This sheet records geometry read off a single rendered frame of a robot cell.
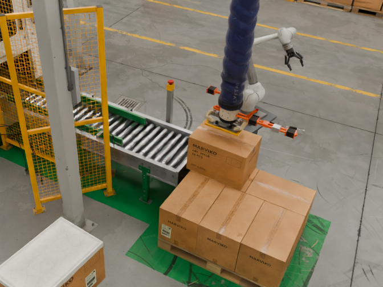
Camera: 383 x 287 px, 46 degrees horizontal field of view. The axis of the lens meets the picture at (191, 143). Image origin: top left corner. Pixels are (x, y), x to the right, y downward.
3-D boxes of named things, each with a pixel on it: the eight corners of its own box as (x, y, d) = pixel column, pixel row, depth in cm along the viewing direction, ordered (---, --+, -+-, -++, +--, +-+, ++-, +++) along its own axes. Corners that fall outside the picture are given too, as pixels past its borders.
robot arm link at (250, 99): (237, 109, 492) (239, 90, 480) (245, 103, 505) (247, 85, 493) (250, 113, 485) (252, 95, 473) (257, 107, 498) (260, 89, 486)
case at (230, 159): (186, 168, 450) (188, 136, 426) (203, 148, 479) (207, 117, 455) (240, 190, 429) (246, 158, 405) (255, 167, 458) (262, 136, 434)
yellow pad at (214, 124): (204, 124, 416) (204, 120, 413) (208, 119, 423) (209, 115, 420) (237, 136, 404) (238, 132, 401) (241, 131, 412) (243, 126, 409)
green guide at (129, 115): (36, 84, 556) (35, 78, 551) (41, 81, 564) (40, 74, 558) (145, 124, 503) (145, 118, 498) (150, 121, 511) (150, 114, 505)
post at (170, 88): (163, 155, 551) (166, 84, 491) (166, 152, 556) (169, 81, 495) (168, 156, 549) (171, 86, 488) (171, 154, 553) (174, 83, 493)
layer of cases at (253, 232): (158, 237, 428) (159, 207, 404) (203, 177, 500) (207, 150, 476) (276, 291, 388) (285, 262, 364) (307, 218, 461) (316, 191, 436)
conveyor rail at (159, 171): (3, 115, 524) (0, 102, 513) (6, 114, 528) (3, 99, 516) (174, 186, 447) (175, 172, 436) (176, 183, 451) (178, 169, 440)
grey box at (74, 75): (58, 96, 368) (53, 64, 350) (62, 94, 372) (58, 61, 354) (77, 103, 361) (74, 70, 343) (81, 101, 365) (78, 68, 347)
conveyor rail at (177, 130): (42, 92, 571) (40, 79, 560) (45, 90, 575) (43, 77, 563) (203, 152, 495) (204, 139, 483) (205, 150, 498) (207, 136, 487)
